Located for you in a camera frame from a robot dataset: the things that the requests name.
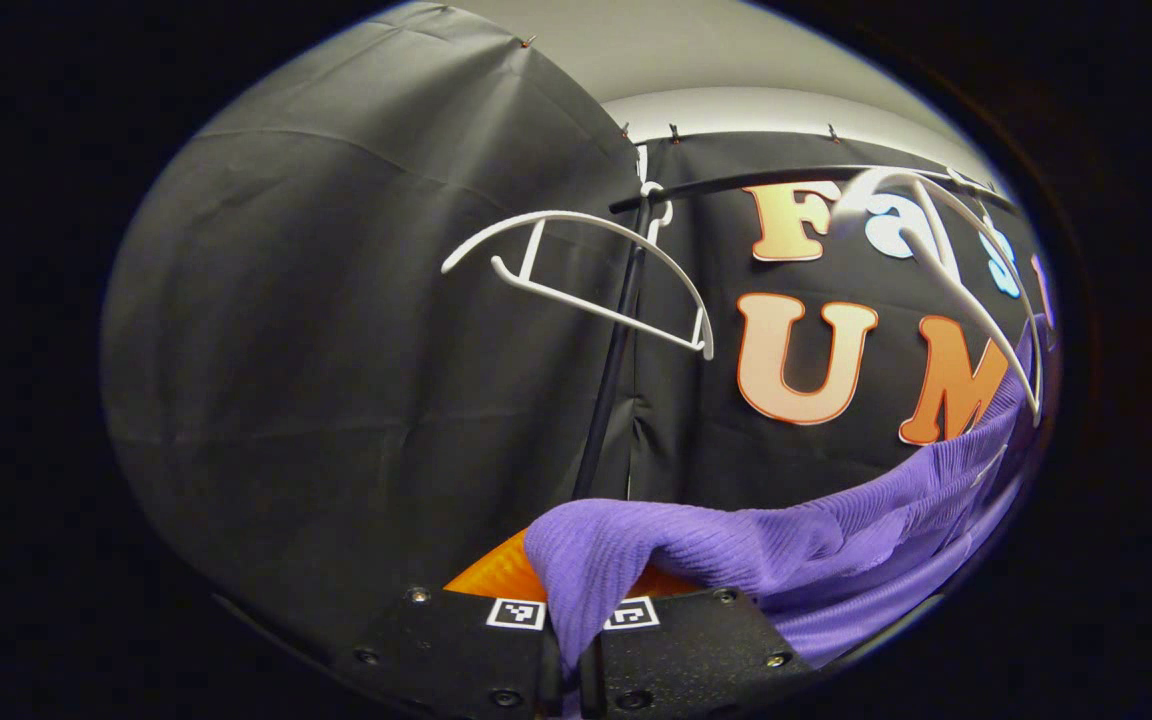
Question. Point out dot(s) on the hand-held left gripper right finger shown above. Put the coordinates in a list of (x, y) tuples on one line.
[(696, 650)]

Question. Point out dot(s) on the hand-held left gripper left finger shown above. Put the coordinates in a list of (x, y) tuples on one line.
[(456, 660)]

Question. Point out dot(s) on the white plastic clothes hanger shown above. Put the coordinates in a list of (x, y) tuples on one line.
[(871, 183), (566, 214)]

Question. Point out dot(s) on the black backdrop cloth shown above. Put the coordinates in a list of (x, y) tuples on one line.
[(336, 350), (696, 420)]

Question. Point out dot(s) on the black clothes rail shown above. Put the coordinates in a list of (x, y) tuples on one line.
[(614, 350)]

